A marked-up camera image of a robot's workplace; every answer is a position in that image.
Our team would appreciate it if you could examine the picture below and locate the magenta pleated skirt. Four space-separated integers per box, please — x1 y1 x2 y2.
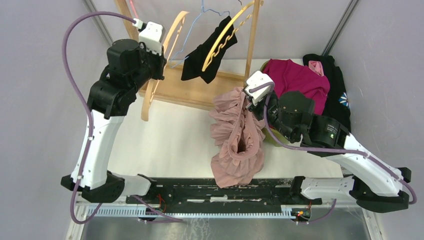
261 59 330 115

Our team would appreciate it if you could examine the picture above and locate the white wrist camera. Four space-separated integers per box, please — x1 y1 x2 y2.
134 21 165 56
243 70 275 108

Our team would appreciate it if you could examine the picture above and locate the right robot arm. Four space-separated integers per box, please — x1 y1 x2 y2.
245 90 418 213

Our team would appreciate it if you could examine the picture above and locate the dark striped garment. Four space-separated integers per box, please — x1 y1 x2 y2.
180 15 239 85

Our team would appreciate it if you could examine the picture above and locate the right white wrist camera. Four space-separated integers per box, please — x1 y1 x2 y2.
243 70 275 108

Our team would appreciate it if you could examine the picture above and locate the wooden clothes rack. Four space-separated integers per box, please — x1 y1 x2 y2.
113 0 263 112

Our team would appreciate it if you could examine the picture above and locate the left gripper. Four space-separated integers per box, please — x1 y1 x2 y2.
129 40 167 93

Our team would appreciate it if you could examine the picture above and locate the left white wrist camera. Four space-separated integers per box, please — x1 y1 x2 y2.
134 21 165 56

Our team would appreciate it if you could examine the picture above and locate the light pink skirt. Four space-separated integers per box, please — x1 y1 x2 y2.
208 87 265 188

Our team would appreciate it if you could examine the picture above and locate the pink plastic hanger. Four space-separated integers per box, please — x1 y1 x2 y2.
129 0 139 19

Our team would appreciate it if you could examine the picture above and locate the olive green plastic basket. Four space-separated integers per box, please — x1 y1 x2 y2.
259 58 283 147

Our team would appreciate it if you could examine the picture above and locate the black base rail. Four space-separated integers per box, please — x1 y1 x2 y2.
141 177 323 214

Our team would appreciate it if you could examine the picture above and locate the black garment pile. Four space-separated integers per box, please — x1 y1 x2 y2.
302 53 351 132

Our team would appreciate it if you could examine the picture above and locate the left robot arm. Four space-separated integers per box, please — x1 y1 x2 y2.
60 39 166 204

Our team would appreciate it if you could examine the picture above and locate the pink cloth on pile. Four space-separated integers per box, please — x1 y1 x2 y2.
308 60 325 77

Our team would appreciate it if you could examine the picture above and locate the light blue hanger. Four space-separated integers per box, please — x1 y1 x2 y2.
168 0 231 62

